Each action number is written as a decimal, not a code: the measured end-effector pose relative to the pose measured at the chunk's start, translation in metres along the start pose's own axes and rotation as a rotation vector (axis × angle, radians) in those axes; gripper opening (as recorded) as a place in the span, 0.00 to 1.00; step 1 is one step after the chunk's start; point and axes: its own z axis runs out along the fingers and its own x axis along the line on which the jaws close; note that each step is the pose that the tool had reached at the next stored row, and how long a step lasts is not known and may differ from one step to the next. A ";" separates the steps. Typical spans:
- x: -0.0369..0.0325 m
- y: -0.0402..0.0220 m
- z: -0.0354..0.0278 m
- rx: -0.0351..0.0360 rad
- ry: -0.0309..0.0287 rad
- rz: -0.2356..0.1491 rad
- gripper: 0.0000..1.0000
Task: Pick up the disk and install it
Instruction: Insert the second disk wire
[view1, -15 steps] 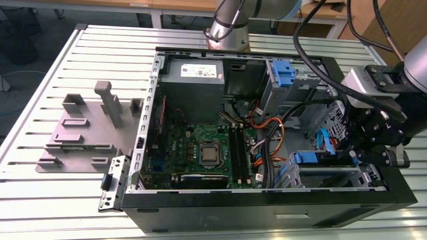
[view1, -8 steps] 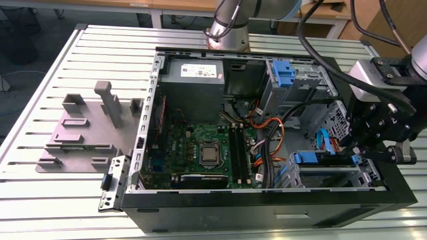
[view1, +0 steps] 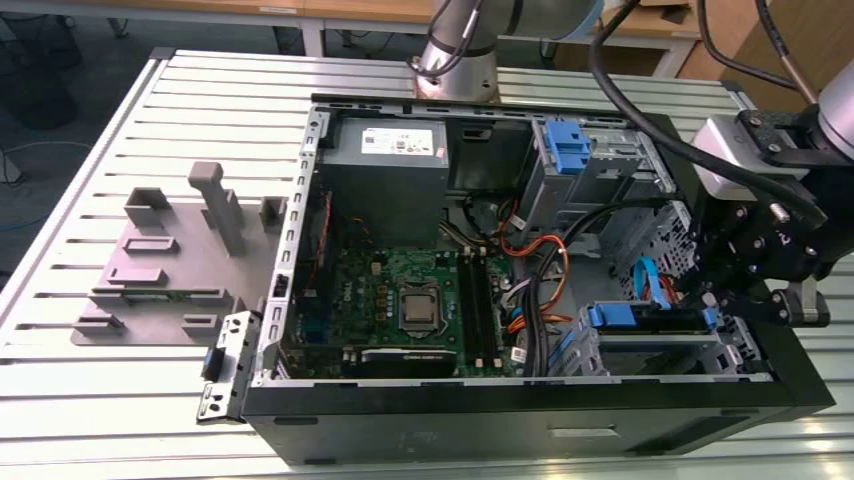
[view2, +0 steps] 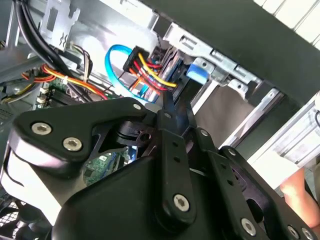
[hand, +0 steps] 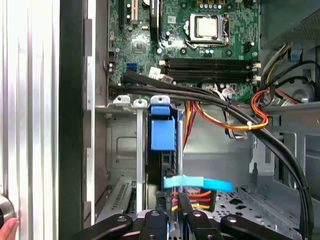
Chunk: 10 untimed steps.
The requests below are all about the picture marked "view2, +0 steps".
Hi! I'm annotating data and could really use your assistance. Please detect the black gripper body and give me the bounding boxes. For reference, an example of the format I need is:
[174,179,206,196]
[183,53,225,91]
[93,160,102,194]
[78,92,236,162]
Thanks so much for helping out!
[51,149,241,240]

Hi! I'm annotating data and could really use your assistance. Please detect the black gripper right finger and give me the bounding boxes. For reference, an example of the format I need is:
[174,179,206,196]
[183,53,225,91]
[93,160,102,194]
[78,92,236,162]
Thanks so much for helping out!
[179,98,320,240]

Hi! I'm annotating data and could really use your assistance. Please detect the hard disk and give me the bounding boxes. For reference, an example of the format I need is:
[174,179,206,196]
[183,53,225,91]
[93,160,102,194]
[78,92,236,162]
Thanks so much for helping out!
[159,46,255,151]

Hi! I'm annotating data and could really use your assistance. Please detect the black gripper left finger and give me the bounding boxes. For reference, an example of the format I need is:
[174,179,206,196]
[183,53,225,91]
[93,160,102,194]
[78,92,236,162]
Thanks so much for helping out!
[8,91,199,235]

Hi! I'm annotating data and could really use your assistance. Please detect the power wire with black connector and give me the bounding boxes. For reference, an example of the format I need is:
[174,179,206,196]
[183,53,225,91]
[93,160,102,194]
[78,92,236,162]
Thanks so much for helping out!
[119,45,179,97]

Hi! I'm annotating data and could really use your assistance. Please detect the blue SATA wire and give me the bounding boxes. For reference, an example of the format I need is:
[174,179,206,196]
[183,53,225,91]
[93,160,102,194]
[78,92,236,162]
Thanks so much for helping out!
[104,43,162,104]

